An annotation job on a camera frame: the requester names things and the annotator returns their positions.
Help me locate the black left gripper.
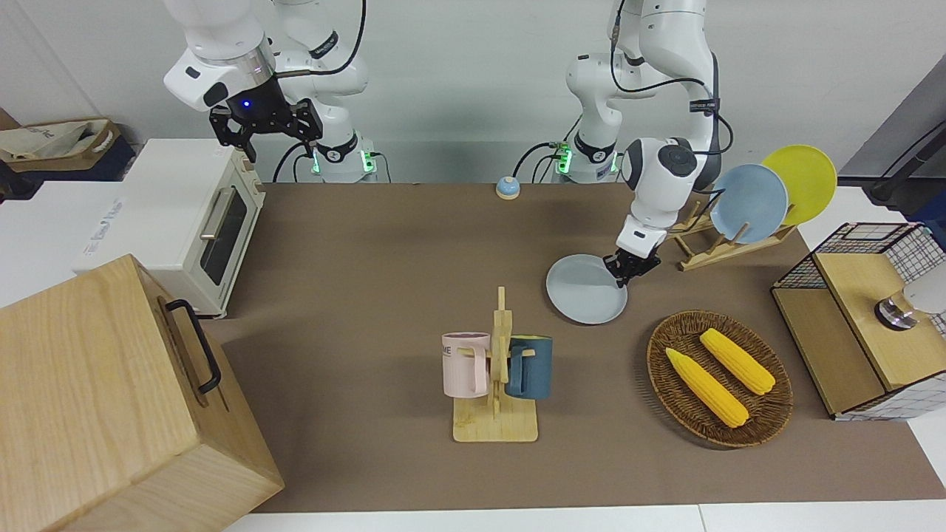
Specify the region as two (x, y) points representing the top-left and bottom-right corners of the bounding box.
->
(605, 250), (661, 290)

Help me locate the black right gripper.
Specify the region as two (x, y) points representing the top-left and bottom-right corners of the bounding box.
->
(209, 74), (324, 164)

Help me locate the gray round plate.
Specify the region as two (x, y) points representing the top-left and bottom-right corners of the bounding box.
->
(545, 253), (629, 325)

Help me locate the wooden plate rack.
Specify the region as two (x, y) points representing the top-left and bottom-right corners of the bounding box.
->
(669, 199), (799, 272)

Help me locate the light blue plate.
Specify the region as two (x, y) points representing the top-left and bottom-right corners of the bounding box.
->
(709, 163), (790, 245)

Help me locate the yellow plate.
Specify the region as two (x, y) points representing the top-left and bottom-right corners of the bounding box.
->
(761, 144), (838, 227)

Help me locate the dark teal mug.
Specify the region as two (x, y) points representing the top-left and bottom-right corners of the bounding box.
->
(506, 335), (554, 401)

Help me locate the yellow corn cob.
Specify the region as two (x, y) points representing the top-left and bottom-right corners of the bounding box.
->
(699, 328), (777, 396)
(664, 347), (750, 429)

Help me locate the white toaster oven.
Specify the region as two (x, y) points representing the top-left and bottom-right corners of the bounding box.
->
(72, 138), (267, 320)

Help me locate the dark blue box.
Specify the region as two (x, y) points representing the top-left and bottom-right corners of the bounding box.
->
(0, 137), (138, 202)

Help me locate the pink mug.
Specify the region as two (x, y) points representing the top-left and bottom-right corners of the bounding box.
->
(441, 332), (491, 400)

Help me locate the brown wicker basket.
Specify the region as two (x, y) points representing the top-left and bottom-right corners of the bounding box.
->
(647, 310), (794, 449)

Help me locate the wooden mug tree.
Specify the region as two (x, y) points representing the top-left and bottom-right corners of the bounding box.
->
(452, 286), (539, 443)

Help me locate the beige tote bag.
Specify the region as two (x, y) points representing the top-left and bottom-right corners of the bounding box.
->
(0, 118), (120, 175)

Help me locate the black stand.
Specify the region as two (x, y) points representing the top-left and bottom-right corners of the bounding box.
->
(871, 122), (946, 205)

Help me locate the white cylinder glass base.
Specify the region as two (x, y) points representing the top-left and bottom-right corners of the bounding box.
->
(875, 273), (946, 331)

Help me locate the wooden drawer cabinet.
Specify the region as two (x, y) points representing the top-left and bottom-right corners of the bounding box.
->
(0, 253), (285, 532)

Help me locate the black right base cable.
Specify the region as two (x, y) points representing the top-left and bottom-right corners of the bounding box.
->
(271, 140), (320, 183)

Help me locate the black base cable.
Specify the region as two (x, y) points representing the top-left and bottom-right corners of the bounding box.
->
(271, 140), (320, 183)
(513, 137), (576, 183)

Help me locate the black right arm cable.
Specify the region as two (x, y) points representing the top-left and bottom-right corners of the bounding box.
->
(275, 0), (368, 79)

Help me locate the black left base cable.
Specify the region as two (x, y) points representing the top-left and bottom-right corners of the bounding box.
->
(513, 137), (576, 183)

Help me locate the black cabinet handle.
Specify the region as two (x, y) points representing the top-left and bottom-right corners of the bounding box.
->
(165, 299), (222, 395)

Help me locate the black wire shelf wooden board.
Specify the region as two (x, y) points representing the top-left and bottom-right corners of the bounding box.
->
(771, 222), (946, 422)

